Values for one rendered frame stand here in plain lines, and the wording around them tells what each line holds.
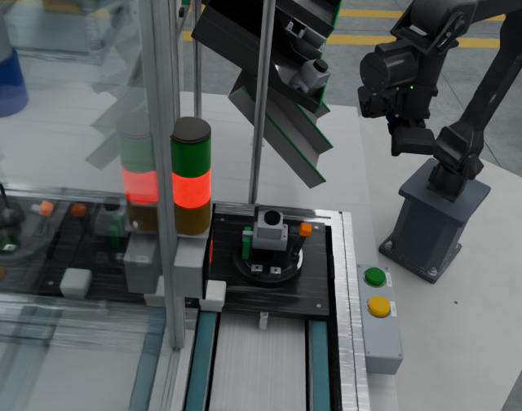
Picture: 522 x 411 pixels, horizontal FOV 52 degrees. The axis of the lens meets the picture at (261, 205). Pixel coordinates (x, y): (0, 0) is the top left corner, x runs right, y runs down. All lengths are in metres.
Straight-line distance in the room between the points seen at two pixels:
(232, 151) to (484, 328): 0.77
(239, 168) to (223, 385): 0.65
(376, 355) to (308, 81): 0.53
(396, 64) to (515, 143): 2.68
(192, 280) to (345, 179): 0.80
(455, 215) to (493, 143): 2.25
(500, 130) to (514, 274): 2.20
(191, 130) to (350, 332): 0.54
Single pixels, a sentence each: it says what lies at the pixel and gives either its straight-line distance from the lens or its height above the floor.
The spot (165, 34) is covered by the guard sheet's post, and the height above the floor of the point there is 1.54.
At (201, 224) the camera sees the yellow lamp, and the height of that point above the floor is 1.28.
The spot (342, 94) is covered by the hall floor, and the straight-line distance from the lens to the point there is 3.44.
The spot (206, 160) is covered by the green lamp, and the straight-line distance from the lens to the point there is 0.64.
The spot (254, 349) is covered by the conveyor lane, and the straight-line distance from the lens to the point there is 1.01.
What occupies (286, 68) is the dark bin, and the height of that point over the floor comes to 1.23.
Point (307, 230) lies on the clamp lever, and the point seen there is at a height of 1.07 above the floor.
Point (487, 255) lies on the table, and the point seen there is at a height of 0.86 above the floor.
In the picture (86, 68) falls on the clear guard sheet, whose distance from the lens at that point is 0.36.
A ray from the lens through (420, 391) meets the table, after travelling 1.10.
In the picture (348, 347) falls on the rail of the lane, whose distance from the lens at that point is 0.99.
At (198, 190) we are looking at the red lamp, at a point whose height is 1.34.
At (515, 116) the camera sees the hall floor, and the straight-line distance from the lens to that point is 3.69.
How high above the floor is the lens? 1.79
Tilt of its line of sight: 44 degrees down
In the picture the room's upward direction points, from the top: 6 degrees clockwise
